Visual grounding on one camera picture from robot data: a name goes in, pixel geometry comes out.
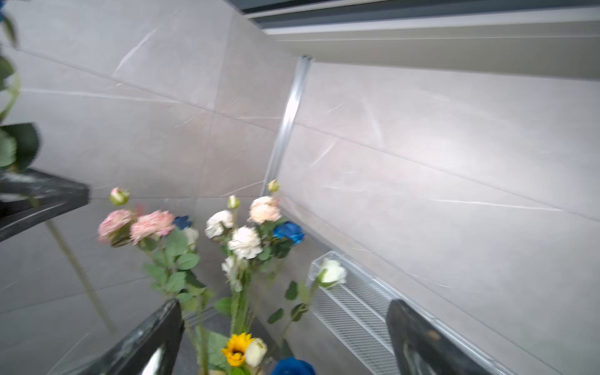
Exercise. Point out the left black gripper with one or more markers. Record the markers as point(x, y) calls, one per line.
point(32, 197)

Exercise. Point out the peach rose pair top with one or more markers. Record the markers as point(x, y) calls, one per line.
point(263, 209)

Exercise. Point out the pink rose lower left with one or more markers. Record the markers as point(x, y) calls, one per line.
point(115, 229)

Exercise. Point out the pink rose middle left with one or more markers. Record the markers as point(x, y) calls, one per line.
point(158, 223)

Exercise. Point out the pink rose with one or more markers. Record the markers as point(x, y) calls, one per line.
point(115, 229)
point(158, 223)

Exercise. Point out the small white rose left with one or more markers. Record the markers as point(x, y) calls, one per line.
point(218, 223)

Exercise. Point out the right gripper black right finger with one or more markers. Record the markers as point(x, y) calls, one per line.
point(420, 348)

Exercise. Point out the blue rose top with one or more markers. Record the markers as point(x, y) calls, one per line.
point(290, 231)

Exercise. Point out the pink rose bud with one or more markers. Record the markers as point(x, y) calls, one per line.
point(119, 197)

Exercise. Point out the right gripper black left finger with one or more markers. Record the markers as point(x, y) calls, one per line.
point(151, 348)

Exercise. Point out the blue rose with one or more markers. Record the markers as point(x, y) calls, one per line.
point(292, 366)
point(290, 231)

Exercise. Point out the white rose tall stem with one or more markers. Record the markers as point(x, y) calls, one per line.
point(331, 273)

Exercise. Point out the blue rose in grey vase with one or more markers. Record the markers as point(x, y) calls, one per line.
point(292, 366)

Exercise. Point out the small yellow sunflower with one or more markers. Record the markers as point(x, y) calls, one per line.
point(235, 349)

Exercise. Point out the cream tulip bud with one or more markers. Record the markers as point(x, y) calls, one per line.
point(255, 353)

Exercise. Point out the white rose centre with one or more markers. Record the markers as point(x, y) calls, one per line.
point(245, 243)

